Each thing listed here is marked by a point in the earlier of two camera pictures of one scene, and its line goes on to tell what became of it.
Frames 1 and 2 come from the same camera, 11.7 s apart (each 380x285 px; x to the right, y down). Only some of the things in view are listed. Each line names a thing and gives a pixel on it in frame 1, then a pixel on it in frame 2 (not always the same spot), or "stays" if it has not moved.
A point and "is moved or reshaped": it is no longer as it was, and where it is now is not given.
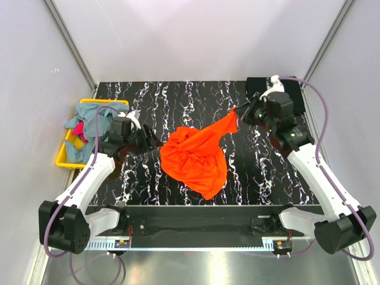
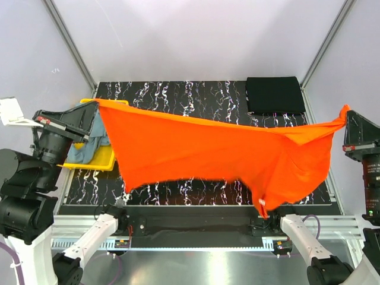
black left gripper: x=154 y=142 -> x=76 y=122
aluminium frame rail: x=199 y=244 stays
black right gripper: x=253 y=103 -> x=361 y=136
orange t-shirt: x=196 y=156 is moved or reshaped
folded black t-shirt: x=291 y=85 stays
